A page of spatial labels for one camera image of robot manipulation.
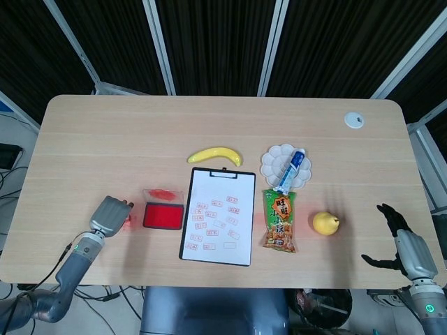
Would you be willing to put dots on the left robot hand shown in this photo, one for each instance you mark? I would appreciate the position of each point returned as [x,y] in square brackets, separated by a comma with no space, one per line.
[108,216]

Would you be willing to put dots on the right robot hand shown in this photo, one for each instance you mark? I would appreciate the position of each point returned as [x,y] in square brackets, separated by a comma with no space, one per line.
[417,256]

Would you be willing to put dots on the red white stamp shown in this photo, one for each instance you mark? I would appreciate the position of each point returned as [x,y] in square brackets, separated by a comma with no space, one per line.
[129,220]

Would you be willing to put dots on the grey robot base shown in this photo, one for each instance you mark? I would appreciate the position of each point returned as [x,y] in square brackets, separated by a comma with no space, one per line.
[209,314]

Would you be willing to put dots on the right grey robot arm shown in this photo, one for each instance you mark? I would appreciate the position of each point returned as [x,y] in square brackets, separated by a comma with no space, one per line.
[429,310]

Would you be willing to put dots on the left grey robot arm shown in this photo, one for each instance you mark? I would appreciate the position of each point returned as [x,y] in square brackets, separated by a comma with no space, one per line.
[75,261]

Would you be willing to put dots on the black clipboard with paper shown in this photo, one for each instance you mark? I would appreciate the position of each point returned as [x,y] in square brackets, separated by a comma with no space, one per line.
[216,256]

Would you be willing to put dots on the red ink pad case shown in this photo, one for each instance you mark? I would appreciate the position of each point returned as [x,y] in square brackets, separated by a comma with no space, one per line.
[162,216]

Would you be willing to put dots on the yellow pear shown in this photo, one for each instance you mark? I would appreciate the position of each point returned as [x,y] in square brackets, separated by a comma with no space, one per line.
[324,223]

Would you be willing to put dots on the black waste bin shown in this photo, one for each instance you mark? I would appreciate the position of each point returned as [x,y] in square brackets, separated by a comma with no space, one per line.
[331,307]

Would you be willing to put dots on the black box device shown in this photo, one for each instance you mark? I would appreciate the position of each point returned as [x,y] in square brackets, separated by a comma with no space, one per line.
[8,157]

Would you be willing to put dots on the yellow banana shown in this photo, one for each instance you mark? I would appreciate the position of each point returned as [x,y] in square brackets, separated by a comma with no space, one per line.
[213,153]

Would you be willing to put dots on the green snack bag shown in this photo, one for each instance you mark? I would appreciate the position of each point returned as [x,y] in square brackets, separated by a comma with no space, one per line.
[279,216]

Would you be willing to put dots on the blue white tube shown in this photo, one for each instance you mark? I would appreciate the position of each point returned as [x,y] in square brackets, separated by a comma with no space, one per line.
[291,171]

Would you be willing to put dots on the white flower palette dish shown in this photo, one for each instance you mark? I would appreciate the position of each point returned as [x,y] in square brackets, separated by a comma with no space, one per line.
[274,167]

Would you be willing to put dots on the aluminium frame post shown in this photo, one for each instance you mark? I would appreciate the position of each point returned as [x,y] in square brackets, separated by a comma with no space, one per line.
[408,59]
[160,49]
[273,49]
[75,49]

